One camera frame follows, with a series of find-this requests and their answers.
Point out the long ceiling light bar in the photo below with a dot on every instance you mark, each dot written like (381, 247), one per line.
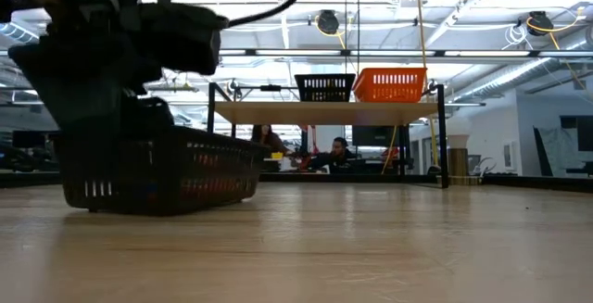
(394, 53)

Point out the silver ventilation duct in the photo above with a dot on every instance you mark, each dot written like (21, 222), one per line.
(509, 78)

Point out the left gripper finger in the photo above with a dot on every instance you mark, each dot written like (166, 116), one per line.
(148, 113)

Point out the black slotted plastic basket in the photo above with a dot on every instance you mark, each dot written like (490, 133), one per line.
(324, 87)
(185, 173)

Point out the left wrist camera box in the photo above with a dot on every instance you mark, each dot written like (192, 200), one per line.
(185, 39)

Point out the black background monitor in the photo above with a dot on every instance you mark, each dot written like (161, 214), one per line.
(32, 138)

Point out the person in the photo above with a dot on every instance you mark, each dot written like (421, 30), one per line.
(266, 138)
(338, 157)

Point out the orange slotted plastic basket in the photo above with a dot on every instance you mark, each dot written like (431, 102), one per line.
(391, 85)

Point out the wooden shelf riser black legs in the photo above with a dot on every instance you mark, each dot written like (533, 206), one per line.
(324, 113)

